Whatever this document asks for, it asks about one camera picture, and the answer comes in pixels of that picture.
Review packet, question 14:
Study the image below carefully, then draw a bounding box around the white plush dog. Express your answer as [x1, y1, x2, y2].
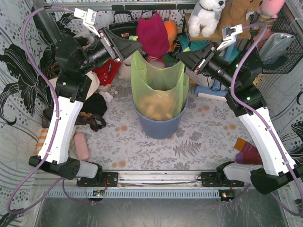
[188, 0, 226, 37]

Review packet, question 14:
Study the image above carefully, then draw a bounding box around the brown patterned handbag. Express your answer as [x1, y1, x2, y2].
[42, 108, 107, 132]

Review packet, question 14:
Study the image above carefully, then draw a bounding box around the cream canvas tote bag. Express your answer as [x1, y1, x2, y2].
[49, 71, 100, 100]

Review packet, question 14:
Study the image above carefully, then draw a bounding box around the blue floor mop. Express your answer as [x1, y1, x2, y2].
[195, 43, 230, 102]

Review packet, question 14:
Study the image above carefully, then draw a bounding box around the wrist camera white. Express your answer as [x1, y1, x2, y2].
[217, 24, 243, 51]
[74, 8, 100, 37]

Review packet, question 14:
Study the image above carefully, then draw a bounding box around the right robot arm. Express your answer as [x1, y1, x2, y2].
[177, 44, 303, 195]

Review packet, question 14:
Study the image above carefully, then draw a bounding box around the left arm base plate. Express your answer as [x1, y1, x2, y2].
[76, 172, 118, 188]

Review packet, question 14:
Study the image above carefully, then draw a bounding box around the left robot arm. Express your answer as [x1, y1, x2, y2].
[29, 28, 142, 187]

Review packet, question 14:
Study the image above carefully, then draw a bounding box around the orange checkered cloth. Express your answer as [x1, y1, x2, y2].
[34, 128, 48, 155]

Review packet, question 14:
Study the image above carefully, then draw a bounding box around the pink pouch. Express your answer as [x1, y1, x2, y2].
[74, 133, 89, 161]

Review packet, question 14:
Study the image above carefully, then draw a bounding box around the pink white plush doll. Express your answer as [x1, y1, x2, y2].
[145, 55, 165, 69]

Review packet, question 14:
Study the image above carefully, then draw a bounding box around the cream plush bear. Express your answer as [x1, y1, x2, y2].
[118, 62, 131, 79]

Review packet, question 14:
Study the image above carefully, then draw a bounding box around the black wire basket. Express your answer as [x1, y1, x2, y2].
[257, 11, 303, 74]

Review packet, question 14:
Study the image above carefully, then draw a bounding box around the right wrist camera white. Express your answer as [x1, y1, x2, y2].
[217, 24, 243, 51]

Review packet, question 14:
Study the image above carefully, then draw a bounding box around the black garment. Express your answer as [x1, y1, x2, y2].
[81, 93, 107, 116]

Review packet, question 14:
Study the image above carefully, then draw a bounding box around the teal folded cloth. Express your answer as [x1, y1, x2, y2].
[165, 35, 214, 68]

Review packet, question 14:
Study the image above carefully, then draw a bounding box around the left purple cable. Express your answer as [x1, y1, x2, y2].
[5, 6, 79, 214]

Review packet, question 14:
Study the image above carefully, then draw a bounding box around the brown teddy bear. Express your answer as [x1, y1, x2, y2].
[218, 0, 263, 37]

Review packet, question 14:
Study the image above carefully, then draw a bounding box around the orange plush toy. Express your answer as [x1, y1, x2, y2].
[164, 20, 178, 52]

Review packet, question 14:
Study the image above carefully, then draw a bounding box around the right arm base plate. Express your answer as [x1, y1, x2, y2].
[199, 172, 244, 187]

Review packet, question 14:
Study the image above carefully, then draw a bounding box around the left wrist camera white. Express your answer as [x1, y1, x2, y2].
[74, 8, 100, 37]

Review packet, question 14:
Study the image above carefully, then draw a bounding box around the magenta cloth bag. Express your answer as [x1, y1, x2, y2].
[136, 13, 169, 57]

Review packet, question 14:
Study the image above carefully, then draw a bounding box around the green trash bag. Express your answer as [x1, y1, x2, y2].
[131, 51, 189, 121]

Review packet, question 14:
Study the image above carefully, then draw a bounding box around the blue trash bin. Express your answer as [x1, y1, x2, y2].
[133, 99, 188, 140]

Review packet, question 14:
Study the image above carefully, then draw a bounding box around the black leather handbag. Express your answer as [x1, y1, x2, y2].
[109, 10, 138, 39]

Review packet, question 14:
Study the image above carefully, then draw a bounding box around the purple orange sock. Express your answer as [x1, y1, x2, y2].
[234, 138, 262, 165]

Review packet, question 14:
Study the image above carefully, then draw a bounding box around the red cloth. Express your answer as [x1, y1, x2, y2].
[92, 59, 121, 86]

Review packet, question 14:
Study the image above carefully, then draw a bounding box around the pink plush toy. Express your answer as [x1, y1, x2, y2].
[257, 0, 285, 26]

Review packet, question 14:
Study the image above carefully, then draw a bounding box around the silver foil pouch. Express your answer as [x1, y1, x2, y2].
[259, 33, 295, 61]

